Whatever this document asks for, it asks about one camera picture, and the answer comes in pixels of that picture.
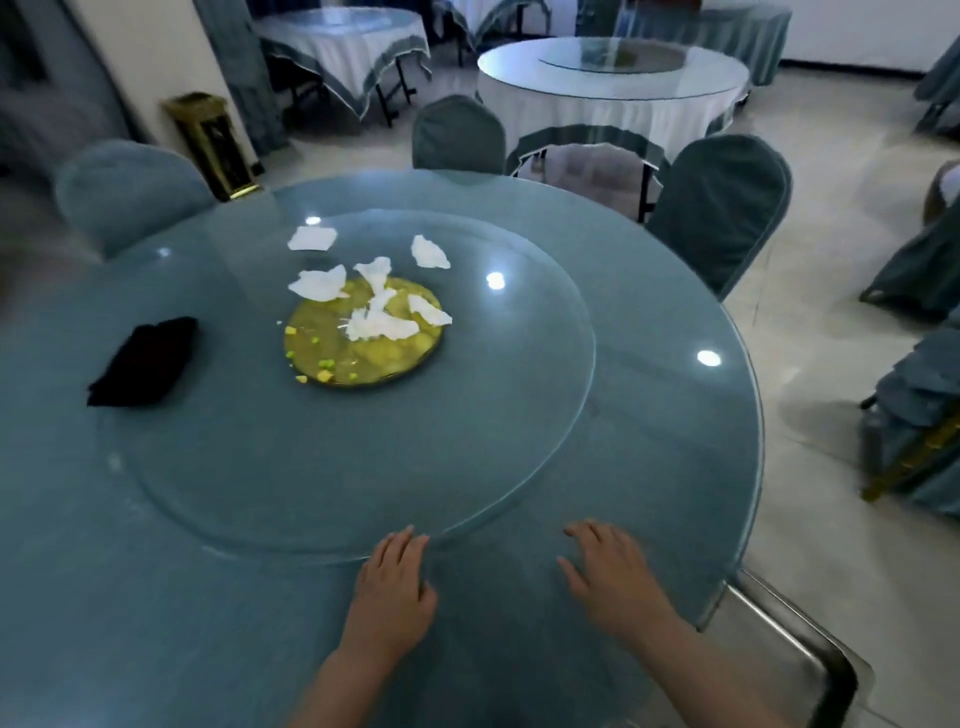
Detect person's right hand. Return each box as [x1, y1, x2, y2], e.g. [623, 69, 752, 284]
[556, 519, 680, 643]

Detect person's left hand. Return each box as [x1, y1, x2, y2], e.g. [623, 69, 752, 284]
[337, 524, 439, 665]

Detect metal tray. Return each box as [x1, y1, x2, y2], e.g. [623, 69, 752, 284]
[704, 566, 875, 728]

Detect green yellow food crumbs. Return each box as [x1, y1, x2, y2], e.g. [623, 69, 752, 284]
[283, 322, 339, 385]

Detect white tissue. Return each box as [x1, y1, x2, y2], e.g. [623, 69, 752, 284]
[406, 293, 454, 328]
[410, 234, 453, 271]
[352, 256, 394, 295]
[343, 288, 421, 343]
[287, 263, 349, 304]

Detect dark red cloth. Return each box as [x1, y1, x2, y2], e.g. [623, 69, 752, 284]
[86, 315, 201, 410]

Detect white napkin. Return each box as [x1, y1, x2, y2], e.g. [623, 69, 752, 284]
[287, 224, 339, 253]

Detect blue covered chair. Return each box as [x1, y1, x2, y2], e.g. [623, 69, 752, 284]
[411, 94, 508, 176]
[53, 138, 219, 260]
[858, 202, 960, 320]
[646, 134, 794, 303]

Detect person's right forearm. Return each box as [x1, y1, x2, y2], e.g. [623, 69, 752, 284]
[629, 614, 789, 728]

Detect person's left forearm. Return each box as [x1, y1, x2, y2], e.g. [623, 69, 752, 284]
[288, 648, 406, 728]

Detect round glass turntable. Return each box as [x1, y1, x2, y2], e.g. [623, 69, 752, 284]
[537, 37, 690, 76]
[97, 208, 599, 568]

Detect round blue table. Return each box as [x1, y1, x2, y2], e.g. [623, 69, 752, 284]
[0, 168, 766, 728]

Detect yellow round disc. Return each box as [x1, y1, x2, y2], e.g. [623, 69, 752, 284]
[283, 275, 445, 389]

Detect gold standing bin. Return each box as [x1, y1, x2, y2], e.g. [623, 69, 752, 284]
[161, 91, 264, 202]

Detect round white clothed table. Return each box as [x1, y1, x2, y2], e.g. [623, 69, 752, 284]
[251, 7, 433, 125]
[442, 0, 553, 50]
[476, 37, 753, 223]

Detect round stool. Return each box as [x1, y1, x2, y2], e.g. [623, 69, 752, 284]
[922, 159, 960, 226]

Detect blue skirted table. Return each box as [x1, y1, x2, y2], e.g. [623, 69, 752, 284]
[911, 33, 960, 136]
[622, 0, 794, 88]

